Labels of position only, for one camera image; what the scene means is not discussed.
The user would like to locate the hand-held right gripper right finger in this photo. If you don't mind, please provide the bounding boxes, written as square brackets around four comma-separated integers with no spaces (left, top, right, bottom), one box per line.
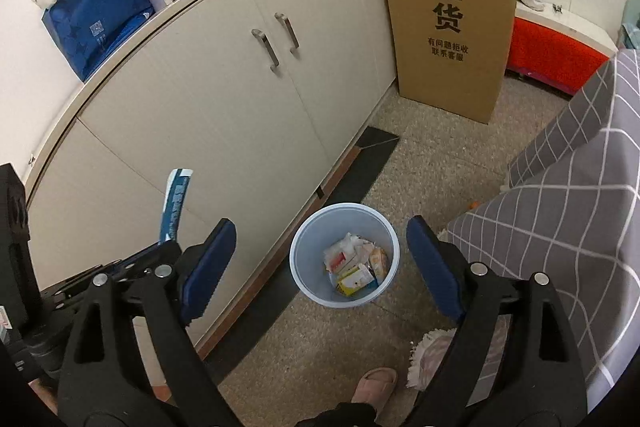
[405,215,589,427]

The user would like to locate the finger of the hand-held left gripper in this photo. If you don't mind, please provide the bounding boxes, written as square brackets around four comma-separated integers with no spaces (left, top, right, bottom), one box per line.
[39,279,93,315]
[65,239,182,280]

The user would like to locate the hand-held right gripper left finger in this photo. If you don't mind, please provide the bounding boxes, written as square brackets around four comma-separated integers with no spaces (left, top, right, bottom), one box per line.
[56,217,238,427]

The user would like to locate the blue white snack packet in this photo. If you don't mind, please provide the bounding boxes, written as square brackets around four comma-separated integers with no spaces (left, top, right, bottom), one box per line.
[159,168,194,244]

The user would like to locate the light blue waste bin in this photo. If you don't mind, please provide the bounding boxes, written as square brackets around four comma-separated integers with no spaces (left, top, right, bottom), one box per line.
[289,202,400,307]

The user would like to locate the orange snack packet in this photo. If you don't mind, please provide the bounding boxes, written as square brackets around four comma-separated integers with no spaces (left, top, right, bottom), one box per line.
[368,247,390,284]

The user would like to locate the yellow white small box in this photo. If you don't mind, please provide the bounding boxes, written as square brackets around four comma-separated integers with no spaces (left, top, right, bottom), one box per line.
[336,263,377,297]

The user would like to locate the crumpled white wrapper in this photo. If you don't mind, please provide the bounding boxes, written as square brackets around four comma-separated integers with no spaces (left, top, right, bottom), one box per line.
[322,233,375,274]

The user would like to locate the pink fringed mop head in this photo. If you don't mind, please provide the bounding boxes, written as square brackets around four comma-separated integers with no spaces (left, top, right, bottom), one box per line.
[406,328,507,391]

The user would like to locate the pink slipper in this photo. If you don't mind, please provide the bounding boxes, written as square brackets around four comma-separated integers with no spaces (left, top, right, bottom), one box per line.
[350,367,400,409]

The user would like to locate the beige curved cabinet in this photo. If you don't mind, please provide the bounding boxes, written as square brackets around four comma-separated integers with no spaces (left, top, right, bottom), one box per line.
[22,0,401,360]

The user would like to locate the grey checked tablecloth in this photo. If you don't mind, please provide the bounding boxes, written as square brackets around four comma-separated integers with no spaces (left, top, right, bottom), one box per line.
[439,49,640,410]

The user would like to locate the person's black trouser leg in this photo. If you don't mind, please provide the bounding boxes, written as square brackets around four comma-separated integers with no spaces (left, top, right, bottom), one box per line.
[294,401,382,427]

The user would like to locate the blue printed bag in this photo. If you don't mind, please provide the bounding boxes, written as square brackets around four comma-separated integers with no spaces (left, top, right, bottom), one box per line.
[41,0,155,83]

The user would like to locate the red platform base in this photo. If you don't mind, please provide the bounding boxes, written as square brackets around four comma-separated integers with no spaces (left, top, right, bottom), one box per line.
[504,14,609,96]

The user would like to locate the large printed cardboard box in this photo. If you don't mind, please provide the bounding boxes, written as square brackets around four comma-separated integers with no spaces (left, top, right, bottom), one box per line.
[367,0,517,124]

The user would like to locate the white platform board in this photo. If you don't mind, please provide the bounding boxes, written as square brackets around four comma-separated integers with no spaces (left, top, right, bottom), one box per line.
[515,0,619,58]

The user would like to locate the metal cabinet handle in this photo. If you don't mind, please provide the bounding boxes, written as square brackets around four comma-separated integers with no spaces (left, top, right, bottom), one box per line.
[273,12,300,56]
[251,28,280,72]

